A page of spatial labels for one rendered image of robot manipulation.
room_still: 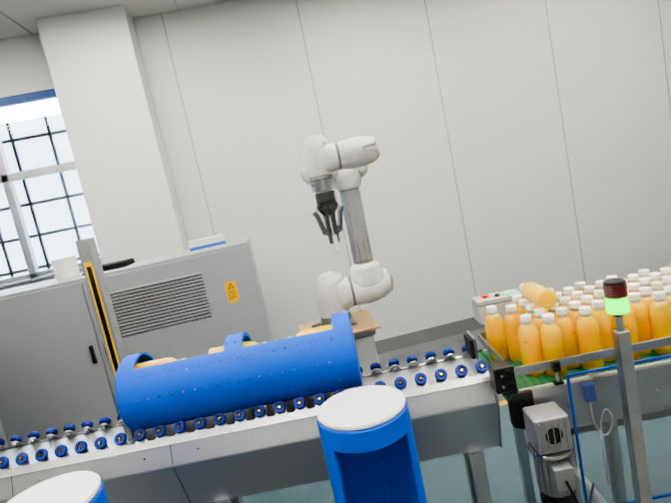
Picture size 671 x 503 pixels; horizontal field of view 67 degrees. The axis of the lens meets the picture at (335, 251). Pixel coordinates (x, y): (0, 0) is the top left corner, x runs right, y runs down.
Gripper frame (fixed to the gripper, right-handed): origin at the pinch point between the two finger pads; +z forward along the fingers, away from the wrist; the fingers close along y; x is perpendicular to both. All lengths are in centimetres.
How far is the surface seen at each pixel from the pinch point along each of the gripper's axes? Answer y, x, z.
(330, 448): 32, 45, 53
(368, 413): 19, 48, 46
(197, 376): 61, -3, 34
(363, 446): 25, 54, 51
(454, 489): -53, -40, 149
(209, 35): -32, -274, -167
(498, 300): -64, 8, 40
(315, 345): 20.5, 12.6, 32.2
